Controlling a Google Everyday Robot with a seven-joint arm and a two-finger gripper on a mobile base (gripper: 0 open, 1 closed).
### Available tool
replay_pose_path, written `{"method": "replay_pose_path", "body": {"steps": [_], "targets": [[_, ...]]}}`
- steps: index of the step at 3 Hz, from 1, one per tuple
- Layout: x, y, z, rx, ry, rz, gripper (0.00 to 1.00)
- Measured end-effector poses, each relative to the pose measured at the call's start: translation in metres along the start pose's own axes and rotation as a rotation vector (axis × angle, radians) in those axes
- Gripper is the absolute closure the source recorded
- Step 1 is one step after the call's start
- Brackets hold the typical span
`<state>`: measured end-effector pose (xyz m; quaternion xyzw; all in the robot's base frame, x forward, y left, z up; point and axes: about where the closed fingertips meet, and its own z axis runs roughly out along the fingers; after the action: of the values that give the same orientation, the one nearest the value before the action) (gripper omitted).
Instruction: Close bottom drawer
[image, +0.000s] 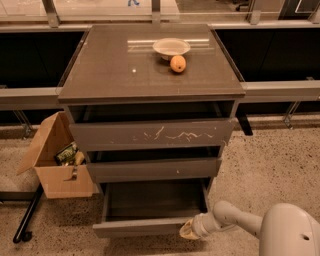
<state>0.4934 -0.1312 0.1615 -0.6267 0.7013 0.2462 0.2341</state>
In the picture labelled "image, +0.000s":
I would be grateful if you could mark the black metal stand leg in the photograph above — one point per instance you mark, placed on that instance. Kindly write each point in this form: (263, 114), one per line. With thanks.
(33, 198)

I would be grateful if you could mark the orange fruit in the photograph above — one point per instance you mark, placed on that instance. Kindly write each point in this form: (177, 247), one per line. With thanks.
(178, 64)

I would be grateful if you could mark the grey top drawer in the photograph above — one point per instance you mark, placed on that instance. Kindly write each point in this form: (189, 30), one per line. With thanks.
(152, 125)

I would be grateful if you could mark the grey bottom drawer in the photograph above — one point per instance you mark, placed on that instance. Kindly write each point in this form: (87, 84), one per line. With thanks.
(147, 208)

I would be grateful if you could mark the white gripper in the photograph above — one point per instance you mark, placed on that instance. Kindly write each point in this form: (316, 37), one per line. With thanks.
(197, 224)

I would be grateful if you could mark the white bowl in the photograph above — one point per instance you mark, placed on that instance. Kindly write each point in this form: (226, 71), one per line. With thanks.
(170, 47)

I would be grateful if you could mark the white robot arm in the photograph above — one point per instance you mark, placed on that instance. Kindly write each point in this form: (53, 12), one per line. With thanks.
(284, 230)

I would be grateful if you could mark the open cardboard box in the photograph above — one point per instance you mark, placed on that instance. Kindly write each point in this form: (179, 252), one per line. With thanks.
(52, 136)

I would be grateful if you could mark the grey metal railing beam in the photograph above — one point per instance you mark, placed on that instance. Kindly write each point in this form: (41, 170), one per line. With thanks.
(255, 92)

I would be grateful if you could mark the grey drawer cabinet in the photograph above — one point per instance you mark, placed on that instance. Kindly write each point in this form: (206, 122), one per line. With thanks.
(117, 65)

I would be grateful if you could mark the grey drawer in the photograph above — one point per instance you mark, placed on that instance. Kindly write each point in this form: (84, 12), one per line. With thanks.
(147, 208)
(152, 125)
(154, 164)

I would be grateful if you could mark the grey middle drawer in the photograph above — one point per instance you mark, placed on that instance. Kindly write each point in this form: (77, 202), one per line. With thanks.
(154, 164)

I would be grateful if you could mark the green snack bag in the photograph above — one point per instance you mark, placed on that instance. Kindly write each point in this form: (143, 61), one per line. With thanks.
(66, 155)

